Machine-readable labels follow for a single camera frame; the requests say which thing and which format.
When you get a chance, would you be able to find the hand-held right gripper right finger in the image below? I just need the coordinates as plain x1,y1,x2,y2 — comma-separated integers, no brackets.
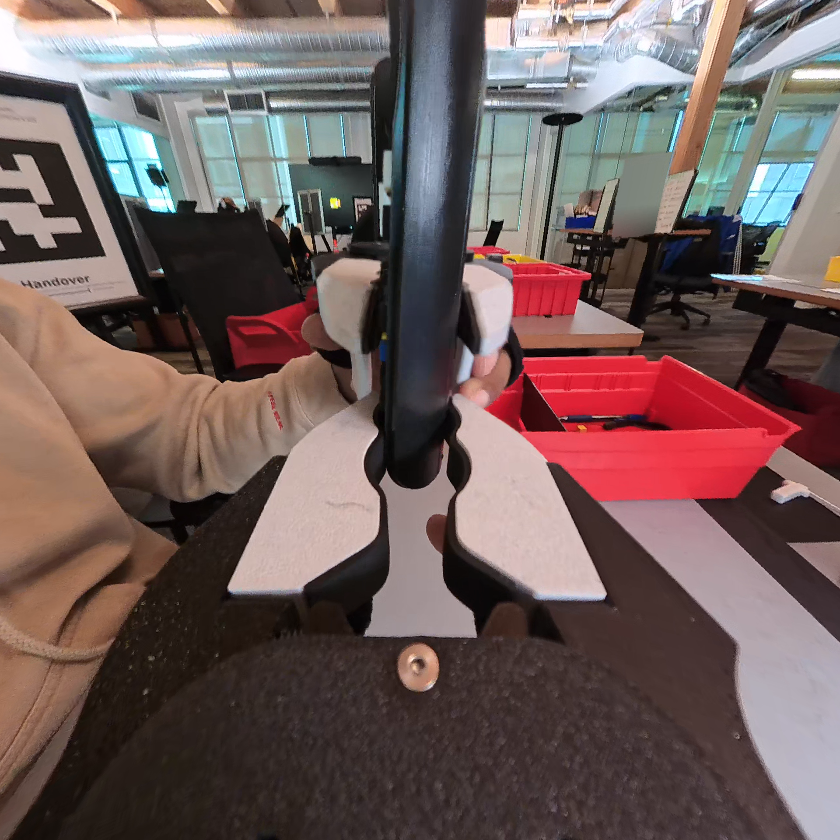
443,394,609,611

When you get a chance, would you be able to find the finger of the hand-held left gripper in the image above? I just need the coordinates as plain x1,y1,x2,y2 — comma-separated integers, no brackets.
455,262,515,386
315,256,388,403

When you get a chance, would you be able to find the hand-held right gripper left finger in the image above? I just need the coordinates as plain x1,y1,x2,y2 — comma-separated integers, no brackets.
226,394,392,611

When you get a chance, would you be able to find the black remote control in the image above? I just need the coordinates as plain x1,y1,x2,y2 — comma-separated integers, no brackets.
381,0,488,490

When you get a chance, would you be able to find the red plastic bin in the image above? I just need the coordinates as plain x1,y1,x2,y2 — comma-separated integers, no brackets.
484,354,803,504

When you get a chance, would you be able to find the person's left forearm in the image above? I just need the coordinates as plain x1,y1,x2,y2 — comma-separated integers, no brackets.
0,276,360,506

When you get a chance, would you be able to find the person's left hand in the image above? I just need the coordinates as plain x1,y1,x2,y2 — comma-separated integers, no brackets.
301,314,513,553

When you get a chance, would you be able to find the black television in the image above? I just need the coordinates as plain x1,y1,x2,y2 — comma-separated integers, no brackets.
287,156,376,232

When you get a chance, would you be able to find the red fabric bag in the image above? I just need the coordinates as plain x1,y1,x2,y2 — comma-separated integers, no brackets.
225,287,324,370

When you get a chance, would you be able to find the grey top table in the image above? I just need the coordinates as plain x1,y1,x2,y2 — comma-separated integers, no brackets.
508,298,646,353

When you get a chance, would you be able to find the black mesh chair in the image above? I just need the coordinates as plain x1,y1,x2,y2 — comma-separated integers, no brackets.
133,207,307,383

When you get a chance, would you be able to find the standing desk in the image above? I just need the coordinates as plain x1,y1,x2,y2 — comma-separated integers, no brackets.
556,226,714,329

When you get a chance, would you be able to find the black floor lamp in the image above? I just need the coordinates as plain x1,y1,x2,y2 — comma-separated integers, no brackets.
540,112,585,261

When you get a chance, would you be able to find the black office chair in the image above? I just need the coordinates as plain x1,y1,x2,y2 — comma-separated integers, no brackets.
646,215,724,330

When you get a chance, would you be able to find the person's beige hoodie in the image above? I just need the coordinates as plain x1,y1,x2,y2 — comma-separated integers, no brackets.
0,394,179,798

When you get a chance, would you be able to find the wood top desk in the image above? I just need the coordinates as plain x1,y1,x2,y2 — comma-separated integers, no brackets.
710,272,840,389

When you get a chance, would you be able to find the framed marker poster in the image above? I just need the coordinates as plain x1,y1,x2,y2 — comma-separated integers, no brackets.
0,71,156,311

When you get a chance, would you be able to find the red bag with black trim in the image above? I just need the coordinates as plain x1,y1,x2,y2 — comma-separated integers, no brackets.
738,367,840,468

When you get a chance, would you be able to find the wooden pillar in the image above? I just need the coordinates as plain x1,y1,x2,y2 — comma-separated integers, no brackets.
669,0,750,175

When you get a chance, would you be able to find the silver ventilation duct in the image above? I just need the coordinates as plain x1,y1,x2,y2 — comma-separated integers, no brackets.
16,16,395,93

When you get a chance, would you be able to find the white cable adapter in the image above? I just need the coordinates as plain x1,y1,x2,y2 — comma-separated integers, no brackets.
769,479,840,517

